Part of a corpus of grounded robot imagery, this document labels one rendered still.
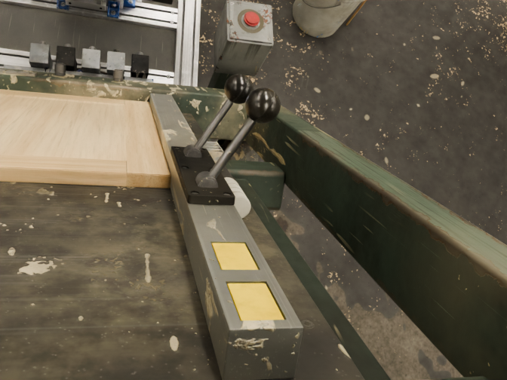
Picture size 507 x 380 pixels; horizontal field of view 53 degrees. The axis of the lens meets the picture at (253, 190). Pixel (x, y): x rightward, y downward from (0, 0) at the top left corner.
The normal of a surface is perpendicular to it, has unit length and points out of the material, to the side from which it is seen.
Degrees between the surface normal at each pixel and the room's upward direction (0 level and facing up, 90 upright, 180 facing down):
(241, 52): 90
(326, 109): 0
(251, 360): 34
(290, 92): 0
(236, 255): 56
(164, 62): 0
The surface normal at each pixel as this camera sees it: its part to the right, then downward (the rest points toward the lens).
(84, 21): 0.26, -0.26
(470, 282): -0.96, -0.04
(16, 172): 0.24, 0.33
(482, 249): 0.12, -0.94
